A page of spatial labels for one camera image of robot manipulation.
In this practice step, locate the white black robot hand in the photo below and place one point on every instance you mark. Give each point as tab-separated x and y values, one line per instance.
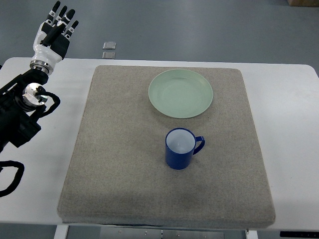
53	38

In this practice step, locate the blue mug white inside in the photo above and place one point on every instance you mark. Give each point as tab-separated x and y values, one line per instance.
180	146

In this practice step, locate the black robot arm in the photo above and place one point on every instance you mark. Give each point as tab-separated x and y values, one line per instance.
23	101

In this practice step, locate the upper floor socket plate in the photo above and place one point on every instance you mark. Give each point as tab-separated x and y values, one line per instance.
109	45

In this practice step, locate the floor socket plate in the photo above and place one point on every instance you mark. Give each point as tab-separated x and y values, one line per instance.
109	45
109	55

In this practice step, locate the lower floor socket plate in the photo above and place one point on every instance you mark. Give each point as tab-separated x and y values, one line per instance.
109	55

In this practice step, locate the light green plate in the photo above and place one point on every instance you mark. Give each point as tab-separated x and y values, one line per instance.
180	93

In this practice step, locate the grey felt mat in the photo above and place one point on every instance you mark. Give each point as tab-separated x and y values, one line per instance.
118	174

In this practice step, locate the cardboard box corner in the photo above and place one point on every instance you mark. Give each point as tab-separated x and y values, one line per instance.
303	3

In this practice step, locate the white table frame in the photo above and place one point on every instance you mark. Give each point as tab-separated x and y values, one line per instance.
121	232

